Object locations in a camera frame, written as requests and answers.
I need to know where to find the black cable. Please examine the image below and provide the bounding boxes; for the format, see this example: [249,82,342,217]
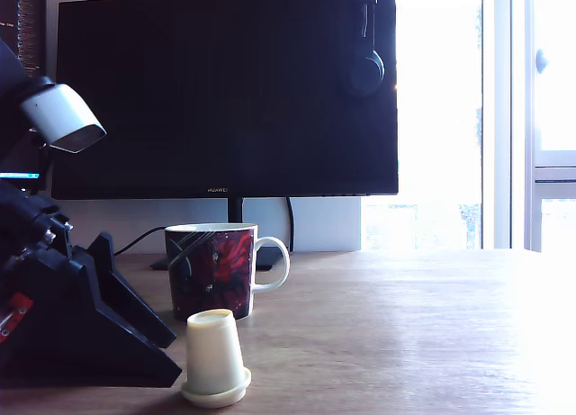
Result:
[113,225,168,257]
[285,196,297,254]

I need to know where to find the white window frame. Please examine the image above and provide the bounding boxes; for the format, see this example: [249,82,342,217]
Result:
[480,0,576,254]

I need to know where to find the dark mug with red print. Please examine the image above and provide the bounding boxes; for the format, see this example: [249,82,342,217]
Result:
[164,222,292,321]

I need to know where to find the screen showing text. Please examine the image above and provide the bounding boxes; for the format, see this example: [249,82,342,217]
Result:
[0,0,48,194]

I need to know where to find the cream coffee capsule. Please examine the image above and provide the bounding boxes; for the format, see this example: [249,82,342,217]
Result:
[180,308,253,410]

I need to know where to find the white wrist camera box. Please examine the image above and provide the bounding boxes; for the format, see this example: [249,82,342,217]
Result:
[18,75,108,155]

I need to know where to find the black monitor stand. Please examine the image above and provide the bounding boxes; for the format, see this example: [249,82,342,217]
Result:
[150,196,277,272]

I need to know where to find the black headphones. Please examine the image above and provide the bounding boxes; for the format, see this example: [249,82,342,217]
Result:
[347,0,388,97]

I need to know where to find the large black monitor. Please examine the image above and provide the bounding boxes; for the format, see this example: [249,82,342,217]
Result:
[50,0,401,201]

